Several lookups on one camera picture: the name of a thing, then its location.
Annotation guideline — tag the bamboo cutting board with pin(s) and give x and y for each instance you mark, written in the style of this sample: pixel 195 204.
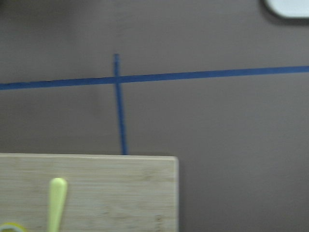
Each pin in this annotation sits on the bamboo cutting board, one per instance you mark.
pixel 106 193

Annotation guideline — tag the yellow plastic knife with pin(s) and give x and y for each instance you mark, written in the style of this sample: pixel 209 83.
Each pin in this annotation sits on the yellow plastic knife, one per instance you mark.
pixel 56 200

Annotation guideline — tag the white rabbit tray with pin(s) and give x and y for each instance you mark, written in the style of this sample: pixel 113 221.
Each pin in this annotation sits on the white rabbit tray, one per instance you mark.
pixel 291 9

